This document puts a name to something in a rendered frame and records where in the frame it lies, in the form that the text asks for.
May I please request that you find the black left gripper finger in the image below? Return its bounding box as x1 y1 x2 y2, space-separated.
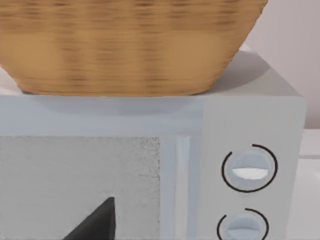
62 196 118 240

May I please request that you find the pale microwave door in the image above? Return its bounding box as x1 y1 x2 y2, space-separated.
0 96 204 240

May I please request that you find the pale microwave knob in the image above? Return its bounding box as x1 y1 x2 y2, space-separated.
223 213 264 240
228 150 272 186

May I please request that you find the woven wicker basket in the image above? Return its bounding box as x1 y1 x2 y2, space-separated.
0 0 269 97

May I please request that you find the pale microwave oven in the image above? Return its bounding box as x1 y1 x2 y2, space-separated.
0 44 308 240

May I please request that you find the pale microwave door handle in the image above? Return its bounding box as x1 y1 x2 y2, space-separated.
174 133 191 240

